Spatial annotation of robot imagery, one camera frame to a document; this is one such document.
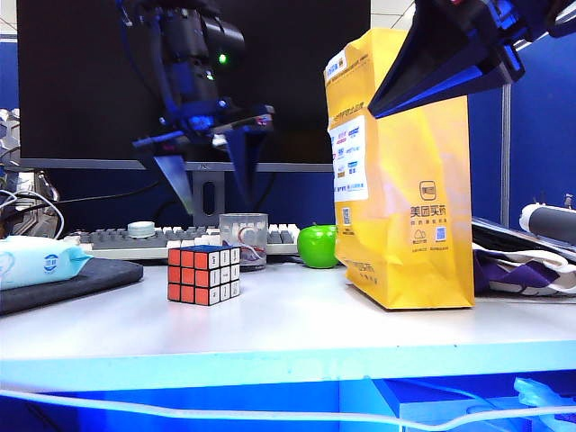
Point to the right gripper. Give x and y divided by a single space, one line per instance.
535 18

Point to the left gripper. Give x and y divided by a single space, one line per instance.
202 121

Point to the Rubik's cube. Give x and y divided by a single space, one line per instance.
189 274

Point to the yellow paper bag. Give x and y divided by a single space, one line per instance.
405 180

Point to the white and purple tote bag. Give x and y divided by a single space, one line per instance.
517 274

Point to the grey monitor stand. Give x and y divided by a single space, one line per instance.
200 189

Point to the clear plastic cup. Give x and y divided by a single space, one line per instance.
254 234

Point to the grey tape roll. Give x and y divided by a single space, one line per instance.
141 228

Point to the grey and white keyboard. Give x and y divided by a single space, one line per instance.
126 240

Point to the green apple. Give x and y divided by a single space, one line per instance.
316 247

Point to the dark grey fabric pad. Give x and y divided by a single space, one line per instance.
94 279

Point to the black computer monitor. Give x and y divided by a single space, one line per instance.
90 67

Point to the black flat case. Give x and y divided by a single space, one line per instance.
504 236

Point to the white and grey cylinder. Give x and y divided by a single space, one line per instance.
549 225

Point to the light blue wipes pack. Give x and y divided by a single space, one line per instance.
31 263

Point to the silver faceted object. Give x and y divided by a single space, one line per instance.
10 144

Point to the crumpled clear plastic piece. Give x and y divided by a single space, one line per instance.
537 398

